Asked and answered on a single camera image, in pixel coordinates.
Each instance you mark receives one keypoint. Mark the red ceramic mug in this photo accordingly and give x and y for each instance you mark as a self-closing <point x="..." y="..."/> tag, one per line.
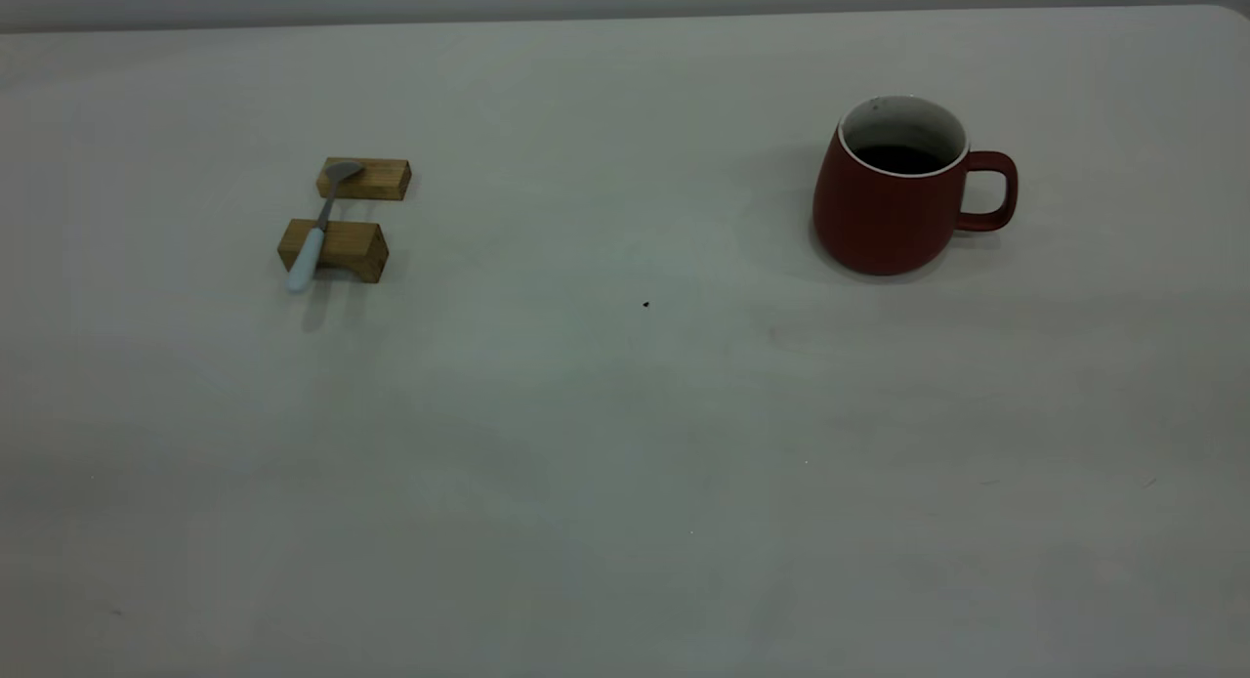
<point x="879" y="219"/>

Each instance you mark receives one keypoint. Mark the arch-shaped wooden block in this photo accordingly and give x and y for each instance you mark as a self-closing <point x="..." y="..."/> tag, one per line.
<point x="356" y="245"/>

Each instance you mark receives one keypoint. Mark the flat rectangular wooden block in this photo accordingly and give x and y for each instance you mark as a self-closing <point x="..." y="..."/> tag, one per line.
<point x="386" y="180"/>

